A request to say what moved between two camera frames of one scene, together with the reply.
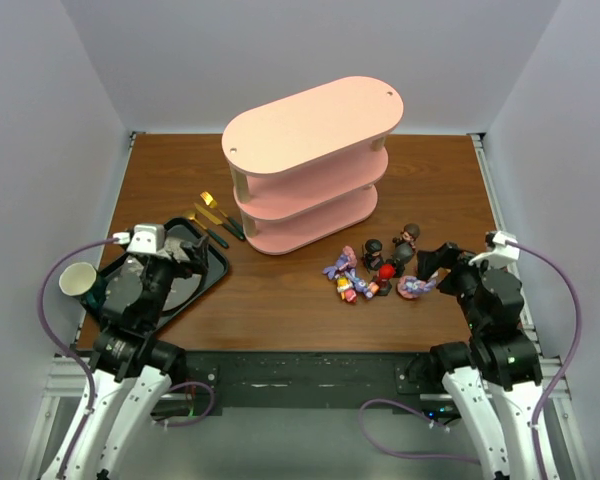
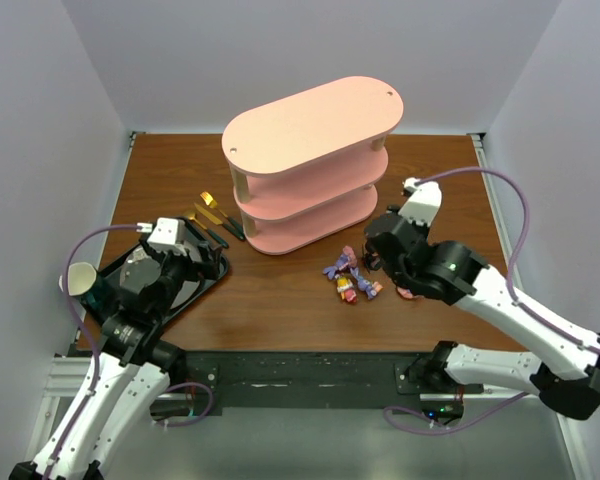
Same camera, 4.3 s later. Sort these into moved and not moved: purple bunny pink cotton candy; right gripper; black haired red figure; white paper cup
Moved: right gripper
Not moved: purple bunny pink cotton candy; black haired red figure; white paper cup
